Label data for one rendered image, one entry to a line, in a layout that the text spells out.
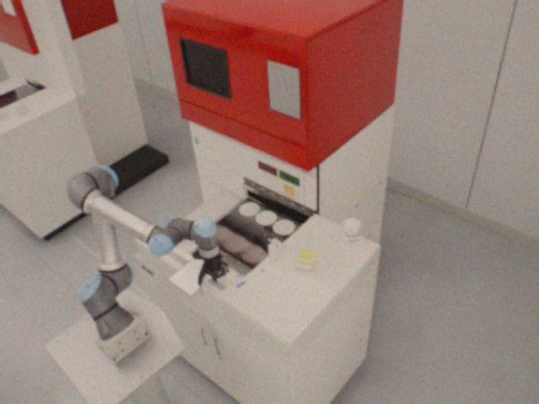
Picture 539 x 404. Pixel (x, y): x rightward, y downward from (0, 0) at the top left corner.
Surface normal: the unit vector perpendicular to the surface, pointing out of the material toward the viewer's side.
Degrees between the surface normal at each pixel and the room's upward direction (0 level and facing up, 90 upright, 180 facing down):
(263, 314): 0
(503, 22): 90
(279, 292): 0
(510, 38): 90
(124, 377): 0
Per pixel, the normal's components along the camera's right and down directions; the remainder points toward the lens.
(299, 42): -0.64, 0.51
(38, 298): -0.05, -0.77
